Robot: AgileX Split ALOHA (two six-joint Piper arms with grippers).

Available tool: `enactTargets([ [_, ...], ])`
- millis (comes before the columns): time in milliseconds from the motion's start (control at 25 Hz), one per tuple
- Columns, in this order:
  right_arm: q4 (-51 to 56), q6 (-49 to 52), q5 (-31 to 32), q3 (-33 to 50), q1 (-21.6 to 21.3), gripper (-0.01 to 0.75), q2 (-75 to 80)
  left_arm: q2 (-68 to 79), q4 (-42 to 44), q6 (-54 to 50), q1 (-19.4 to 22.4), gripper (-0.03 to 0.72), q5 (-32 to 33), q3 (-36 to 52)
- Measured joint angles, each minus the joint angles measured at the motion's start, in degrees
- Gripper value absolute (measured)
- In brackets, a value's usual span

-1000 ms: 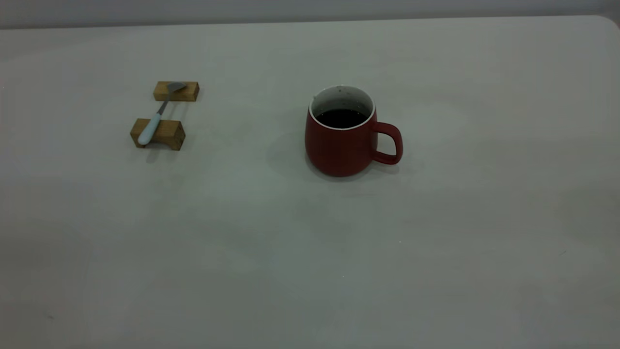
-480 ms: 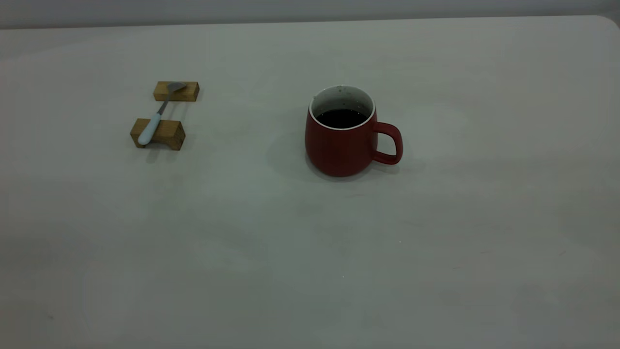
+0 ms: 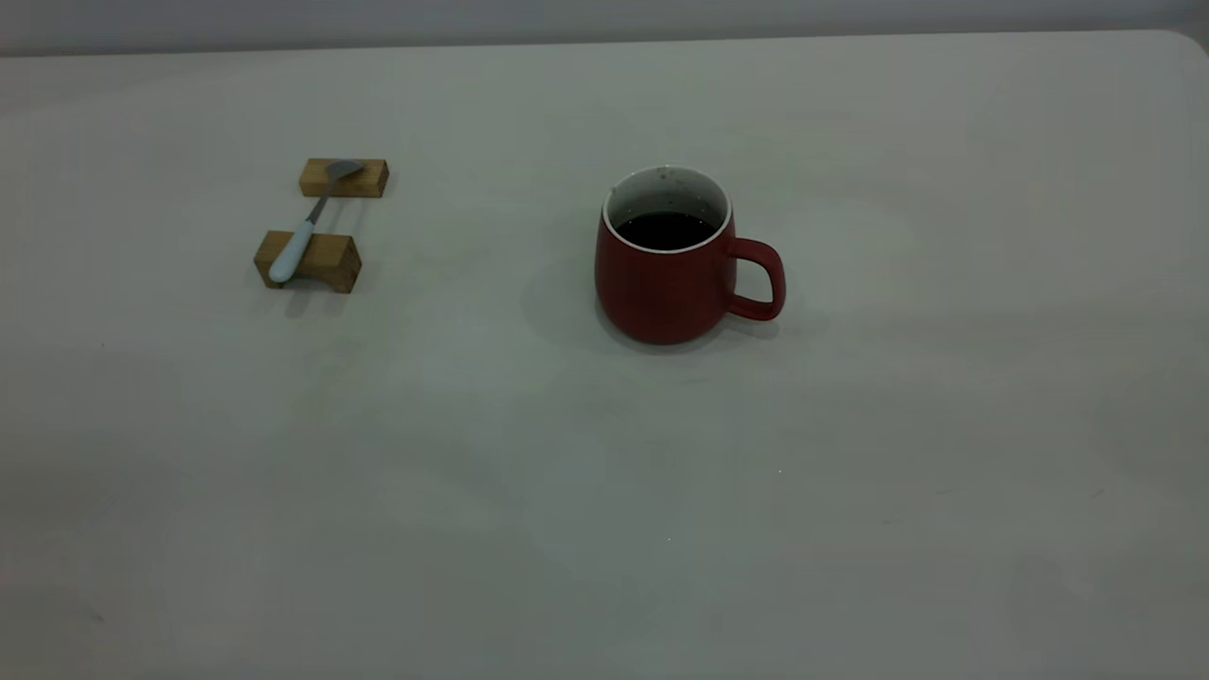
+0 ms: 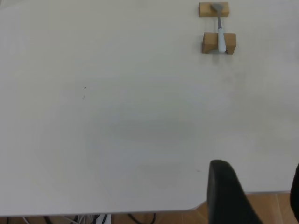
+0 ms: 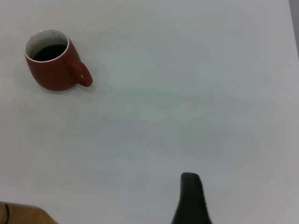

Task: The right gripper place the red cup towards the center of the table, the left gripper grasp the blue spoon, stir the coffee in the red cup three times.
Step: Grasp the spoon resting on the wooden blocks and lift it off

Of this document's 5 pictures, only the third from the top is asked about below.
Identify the red ceramic mug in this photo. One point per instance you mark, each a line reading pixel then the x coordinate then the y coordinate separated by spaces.
pixel 661 293

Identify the flat wooden block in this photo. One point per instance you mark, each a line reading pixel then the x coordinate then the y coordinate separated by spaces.
pixel 373 179

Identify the dark coffee liquid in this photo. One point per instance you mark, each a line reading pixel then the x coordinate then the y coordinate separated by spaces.
pixel 666 231

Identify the arched wooden block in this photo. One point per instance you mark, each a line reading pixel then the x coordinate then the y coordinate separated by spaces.
pixel 332 262

